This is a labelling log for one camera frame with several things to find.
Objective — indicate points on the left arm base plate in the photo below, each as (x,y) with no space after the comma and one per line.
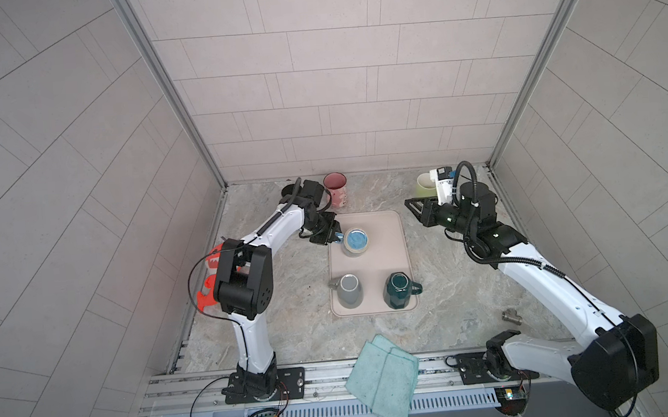
(244,387)

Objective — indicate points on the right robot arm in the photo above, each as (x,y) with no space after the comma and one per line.
(611,358)

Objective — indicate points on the grey mug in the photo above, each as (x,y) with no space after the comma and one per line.
(348,290)

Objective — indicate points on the aluminium rail frame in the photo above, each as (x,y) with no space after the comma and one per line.
(330,381)

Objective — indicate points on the small metal fitting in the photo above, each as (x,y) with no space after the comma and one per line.
(510,315)

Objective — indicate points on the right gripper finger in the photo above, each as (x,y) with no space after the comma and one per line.
(416,202)
(421,213)

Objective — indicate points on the teal folded cloth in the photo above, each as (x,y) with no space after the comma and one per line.
(384,388)

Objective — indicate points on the beige tray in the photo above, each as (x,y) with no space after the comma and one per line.
(386,253)

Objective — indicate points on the red shark plush toy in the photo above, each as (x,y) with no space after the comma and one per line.
(205,295)

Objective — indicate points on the dark green mug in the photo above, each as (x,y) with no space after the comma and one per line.
(399,289)

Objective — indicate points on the light green mug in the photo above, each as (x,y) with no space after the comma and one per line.
(426,187)

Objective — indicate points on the blue butterfly mug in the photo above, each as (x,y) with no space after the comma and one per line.
(354,242)

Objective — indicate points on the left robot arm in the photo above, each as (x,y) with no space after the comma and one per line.
(244,281)

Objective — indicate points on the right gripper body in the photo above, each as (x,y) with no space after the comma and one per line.
(442,215)

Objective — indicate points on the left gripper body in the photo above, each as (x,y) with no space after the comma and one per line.
(323,231)

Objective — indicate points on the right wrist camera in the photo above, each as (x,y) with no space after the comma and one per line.
(442,178)

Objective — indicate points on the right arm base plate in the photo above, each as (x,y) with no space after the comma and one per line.
(487,367)

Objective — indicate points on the pink ghost mug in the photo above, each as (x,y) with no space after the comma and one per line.
(336,184)

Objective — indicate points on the right circuit board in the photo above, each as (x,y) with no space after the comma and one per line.
(512,400)

